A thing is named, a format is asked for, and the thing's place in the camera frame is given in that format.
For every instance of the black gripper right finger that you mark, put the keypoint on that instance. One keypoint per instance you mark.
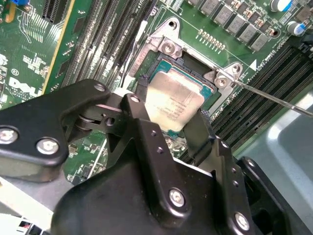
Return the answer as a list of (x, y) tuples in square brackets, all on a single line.
[(200, 142)]

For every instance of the thin metal locking lever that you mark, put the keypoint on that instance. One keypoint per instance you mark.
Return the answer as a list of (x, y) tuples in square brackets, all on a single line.
[(269, 96), (130, 60)]

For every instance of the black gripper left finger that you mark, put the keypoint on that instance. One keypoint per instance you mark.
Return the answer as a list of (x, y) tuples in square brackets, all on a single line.
[(36, 117)]

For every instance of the silver CPU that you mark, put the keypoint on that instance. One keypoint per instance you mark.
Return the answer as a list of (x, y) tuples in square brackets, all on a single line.
[(173, 100)]

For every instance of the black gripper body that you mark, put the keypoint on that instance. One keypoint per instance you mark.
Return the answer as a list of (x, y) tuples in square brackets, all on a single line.
[(110, 200)]

